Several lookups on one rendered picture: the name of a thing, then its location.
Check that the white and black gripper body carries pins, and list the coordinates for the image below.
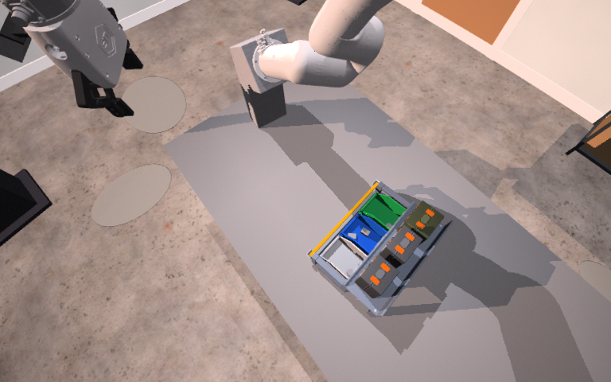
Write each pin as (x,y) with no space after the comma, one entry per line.
(85,37)

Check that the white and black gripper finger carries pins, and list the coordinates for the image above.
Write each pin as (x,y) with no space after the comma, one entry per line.
(131,61)
(87,96)

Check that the blue open bin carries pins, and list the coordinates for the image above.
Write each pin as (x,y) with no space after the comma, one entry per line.
(365,244)

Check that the grey metal shelf rack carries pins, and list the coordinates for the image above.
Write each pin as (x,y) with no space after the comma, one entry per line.
(378,306)

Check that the yellow bar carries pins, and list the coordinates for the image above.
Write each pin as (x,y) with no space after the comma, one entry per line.
(344,219)

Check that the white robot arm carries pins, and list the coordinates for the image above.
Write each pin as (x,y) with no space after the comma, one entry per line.
(338,31)

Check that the green open bin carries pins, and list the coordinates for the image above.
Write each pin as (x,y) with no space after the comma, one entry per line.
(382,210)

